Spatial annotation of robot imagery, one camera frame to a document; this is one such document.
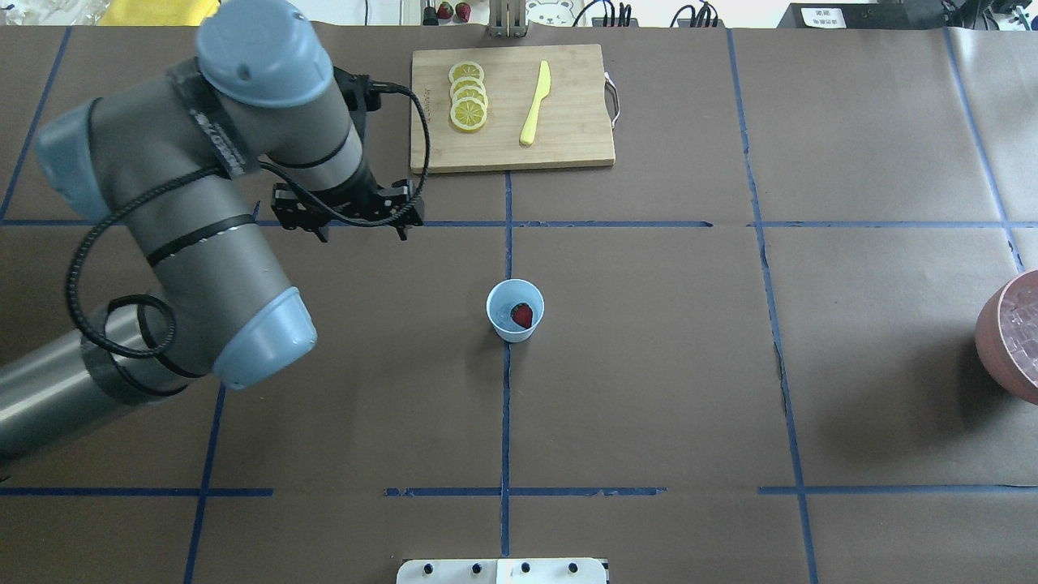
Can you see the pink bowl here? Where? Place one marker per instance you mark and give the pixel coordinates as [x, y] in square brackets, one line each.
[1005, 336]

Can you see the yellow cloth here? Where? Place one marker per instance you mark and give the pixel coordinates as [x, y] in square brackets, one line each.
[157, 13]

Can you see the yellow plastic knife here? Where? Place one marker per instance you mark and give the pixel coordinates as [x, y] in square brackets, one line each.
[541, 91]

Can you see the aluminium frame post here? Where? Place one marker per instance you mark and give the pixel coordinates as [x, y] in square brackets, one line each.
[508, 19]

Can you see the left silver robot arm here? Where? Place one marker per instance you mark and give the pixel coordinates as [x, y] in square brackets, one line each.
[175, 281]

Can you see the wooden cutting board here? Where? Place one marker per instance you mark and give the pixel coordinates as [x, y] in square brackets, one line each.
[574, 126]

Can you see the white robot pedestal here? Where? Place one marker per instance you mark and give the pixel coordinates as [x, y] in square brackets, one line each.
[505, 570]

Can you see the lemon slices row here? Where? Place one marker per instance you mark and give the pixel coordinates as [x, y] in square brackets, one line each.
[469, 109]

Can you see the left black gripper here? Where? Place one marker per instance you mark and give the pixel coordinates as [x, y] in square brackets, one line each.
[366, 197]

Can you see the clear ice cube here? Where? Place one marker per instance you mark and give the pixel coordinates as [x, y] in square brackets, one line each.
[502, 316]

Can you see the light blue cup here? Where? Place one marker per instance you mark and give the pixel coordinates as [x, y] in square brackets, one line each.
[512, 292]

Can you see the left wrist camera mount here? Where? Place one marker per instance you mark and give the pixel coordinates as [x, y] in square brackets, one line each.
[358, 91]

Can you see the red strawberry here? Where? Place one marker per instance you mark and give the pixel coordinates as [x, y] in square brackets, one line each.
[523, 316]

